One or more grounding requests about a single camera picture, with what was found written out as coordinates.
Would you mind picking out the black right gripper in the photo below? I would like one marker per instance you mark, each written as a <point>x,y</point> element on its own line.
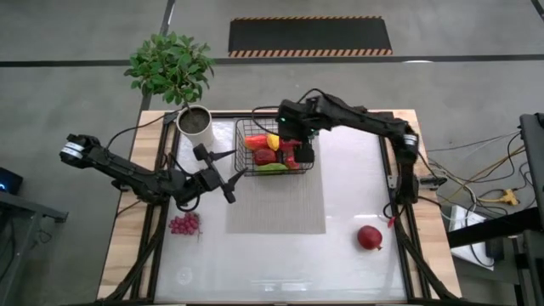
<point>304,132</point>

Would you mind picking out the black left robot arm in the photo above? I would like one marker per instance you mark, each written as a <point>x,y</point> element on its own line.
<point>127,174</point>

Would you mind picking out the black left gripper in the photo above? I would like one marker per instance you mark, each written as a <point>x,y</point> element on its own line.
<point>211,180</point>

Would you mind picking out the grey woven placemat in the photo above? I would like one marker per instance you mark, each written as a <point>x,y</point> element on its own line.
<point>276,212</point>

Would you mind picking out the black device with blue light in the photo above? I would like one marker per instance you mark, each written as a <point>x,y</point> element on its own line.
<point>8,180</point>

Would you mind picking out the yellow power plug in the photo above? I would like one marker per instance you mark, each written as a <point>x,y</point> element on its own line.
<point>506,196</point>

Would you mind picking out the black upright stand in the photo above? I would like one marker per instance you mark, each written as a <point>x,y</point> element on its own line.
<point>533,161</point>

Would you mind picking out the dark red apple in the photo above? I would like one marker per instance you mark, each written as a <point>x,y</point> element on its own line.
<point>264,157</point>

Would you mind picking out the white paper box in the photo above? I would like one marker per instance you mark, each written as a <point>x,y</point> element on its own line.
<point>461,221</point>

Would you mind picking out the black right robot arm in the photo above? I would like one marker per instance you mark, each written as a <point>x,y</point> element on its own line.
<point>365,121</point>

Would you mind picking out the green plant in white pot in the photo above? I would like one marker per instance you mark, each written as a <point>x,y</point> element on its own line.
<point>170,68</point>

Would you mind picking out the black side table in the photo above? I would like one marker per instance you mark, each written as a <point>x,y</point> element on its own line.
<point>489,229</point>

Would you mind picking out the black hazard-striped floor mat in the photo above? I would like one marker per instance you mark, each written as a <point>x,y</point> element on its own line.
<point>310,36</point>

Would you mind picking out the grey metal cart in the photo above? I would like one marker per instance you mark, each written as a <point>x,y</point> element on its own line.
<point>25,204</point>

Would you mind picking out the red grape bunch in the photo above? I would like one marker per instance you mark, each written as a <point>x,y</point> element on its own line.
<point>185,224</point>

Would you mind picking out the black aluminium table frame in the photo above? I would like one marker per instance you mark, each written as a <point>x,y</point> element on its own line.
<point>221,114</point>

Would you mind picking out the red orange pepper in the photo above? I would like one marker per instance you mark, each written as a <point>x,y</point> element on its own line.
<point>255,141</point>

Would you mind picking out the light green pepper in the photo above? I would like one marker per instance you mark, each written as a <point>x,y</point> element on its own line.
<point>271,168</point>

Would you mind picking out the red clip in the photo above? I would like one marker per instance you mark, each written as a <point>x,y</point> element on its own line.
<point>390,221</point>

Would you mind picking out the dark red pomegranate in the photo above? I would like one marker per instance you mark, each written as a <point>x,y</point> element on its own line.
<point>370,237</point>

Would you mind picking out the red bell pepper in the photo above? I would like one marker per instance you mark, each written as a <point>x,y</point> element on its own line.
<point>288,156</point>

